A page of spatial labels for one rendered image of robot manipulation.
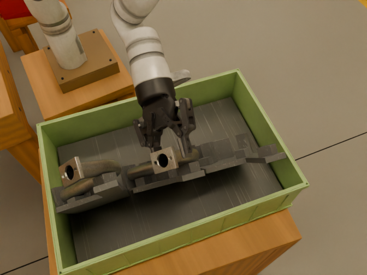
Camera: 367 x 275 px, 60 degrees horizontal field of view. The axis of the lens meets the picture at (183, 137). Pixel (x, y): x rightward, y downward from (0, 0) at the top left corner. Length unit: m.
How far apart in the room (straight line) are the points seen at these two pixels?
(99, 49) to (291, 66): 1.60
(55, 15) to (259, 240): 0.85
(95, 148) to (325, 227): 1.33
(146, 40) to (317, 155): 1.61
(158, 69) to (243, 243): 0.55
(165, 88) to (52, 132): 0.49
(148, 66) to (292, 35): 2.19
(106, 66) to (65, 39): 0.16
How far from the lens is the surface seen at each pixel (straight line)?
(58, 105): 1.14
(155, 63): 0.61
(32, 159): 1.33
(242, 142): 0.81
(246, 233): 0.95
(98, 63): 1.15
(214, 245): 0.93
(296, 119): 2.19
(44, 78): 1.23
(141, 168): 0.80
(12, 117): 1.12
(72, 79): 1.13
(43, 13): 1.04
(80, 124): 0.98
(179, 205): 0.90
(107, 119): 0.99
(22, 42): 1.65
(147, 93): 0.59
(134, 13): 0.67
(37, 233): 1.91
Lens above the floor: 1.69
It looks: 59 degrees down
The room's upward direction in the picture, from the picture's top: straight up
